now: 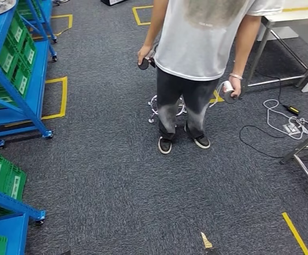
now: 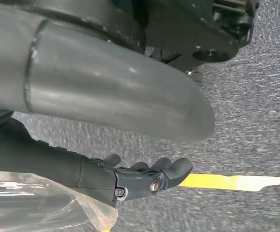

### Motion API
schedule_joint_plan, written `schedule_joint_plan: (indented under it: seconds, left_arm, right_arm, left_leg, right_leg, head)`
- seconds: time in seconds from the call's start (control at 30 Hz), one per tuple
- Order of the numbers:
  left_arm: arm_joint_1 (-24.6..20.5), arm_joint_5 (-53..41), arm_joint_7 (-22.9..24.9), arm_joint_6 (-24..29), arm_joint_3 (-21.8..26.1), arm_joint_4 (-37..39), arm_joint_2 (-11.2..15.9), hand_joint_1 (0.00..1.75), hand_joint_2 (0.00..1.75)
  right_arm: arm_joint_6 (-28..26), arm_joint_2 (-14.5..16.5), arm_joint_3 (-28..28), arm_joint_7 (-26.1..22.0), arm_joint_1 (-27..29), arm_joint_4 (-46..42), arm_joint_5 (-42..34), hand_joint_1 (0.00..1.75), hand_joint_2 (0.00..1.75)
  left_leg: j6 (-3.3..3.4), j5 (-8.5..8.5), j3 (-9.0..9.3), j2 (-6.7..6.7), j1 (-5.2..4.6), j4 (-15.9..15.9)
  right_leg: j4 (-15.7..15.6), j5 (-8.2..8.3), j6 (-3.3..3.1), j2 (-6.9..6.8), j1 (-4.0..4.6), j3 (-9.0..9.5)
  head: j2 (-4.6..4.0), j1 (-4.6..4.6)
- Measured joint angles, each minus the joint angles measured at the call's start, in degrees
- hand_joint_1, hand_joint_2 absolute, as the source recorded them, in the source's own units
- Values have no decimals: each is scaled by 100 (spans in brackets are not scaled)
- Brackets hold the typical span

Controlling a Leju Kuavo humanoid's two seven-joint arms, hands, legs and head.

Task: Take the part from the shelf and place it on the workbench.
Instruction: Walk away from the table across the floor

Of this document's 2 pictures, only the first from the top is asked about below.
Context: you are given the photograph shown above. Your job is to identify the person's right hand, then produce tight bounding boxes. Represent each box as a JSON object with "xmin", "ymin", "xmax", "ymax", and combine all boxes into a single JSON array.
[{"xmin": 137, "ymin": 44, "xmax": 155, "ymax": 67}]

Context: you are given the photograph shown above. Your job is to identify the person's left hand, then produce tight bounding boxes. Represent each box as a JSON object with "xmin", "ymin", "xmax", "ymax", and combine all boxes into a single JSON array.
[{"xmin": 222, "ymin": 74, "xmax": 242, "ymax": 100}]

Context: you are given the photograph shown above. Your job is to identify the black white handheld controller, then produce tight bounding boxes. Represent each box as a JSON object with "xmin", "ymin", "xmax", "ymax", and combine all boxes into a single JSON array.
[{"xmin": 210, "ymin": 80, "xmax": 238, "ymax": 106}]

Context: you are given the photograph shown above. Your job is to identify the blue metal shelf rack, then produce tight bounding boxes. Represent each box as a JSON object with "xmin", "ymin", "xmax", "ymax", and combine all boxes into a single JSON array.
[
  {"xmin": 17, "ymin": 0, "xmax": 58, "ymax": 63},
  {"xmin": 0, "ymin": 146, "xmax": 47, "ymax": 255},
  {"xmin": 0, "ymin": 0, "xmax": 54, "ymax": 149}
]

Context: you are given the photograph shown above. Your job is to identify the yellow floor tape piece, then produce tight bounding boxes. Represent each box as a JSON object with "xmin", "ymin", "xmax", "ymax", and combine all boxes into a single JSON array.
[{"xmin": 209, "ymin": 89, "xmax": 226, "ymax": 105}]

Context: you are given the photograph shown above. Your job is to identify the yellow floor tape outline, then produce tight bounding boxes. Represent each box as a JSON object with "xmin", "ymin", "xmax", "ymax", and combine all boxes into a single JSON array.
[{"xmin": 131, "ymin": 5, "xmax": 155, "ymax": 27}]

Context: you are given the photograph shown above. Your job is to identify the chrome stool base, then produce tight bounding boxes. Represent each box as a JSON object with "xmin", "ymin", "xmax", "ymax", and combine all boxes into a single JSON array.
[{"xmin": 147, "ymin": 94, "xmax": 188, "ymax": 124}]

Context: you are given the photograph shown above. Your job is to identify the black labelled box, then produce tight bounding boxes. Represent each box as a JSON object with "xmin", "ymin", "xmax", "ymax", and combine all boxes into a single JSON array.
[{"xmin": 100, "ymin": 0, "xmax": 128, "ymax": 7}]

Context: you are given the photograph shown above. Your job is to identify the standing person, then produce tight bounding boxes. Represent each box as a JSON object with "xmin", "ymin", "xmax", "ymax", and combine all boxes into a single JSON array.
[{"xmin": 137, "ymin": 0, "xmax": 285, "ymax": 156}]

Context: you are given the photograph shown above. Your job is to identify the black yellow adapter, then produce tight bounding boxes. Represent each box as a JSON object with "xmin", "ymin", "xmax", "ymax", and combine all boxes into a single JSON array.
[{"xmin": 283, "ymin": 104, "xmax": 300, "ymax": 117}]

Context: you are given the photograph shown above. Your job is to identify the white power strip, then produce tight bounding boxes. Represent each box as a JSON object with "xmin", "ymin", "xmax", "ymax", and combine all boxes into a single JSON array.
[{"xmin": 283, "ymin": 123, "xmax": 302, "ymax": 136}]

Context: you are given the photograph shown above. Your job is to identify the white table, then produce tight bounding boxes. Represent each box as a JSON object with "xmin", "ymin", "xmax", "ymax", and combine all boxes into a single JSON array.
[{"xmin": 242, "ymin": 0, "xmax": 308, "ymax": 94}]

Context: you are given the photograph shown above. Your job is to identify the pale tape scrap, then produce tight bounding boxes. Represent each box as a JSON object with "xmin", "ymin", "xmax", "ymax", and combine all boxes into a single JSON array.
[{"xmin": 200, "ymin": 231, "xmax": 214, "ymax": 250}]

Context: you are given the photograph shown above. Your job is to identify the yellow floor tape strip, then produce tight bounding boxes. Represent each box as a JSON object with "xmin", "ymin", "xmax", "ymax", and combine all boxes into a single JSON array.
[{"xmin": 281, "ymin": 211, "xmax": 308, "ymax": 255}]

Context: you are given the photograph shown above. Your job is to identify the black floor cable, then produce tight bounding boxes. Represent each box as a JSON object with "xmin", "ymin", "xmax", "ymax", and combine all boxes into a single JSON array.
[{"xmin": 238, "ymin": 72, "xmax": 308, "ymax": 160}]

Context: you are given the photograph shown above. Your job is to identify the white power cable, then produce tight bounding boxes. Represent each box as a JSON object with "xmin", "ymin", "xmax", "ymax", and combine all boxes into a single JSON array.
[{"xmin": 263, "ymin": 98, "xmax": 308, "ymax": 141}]

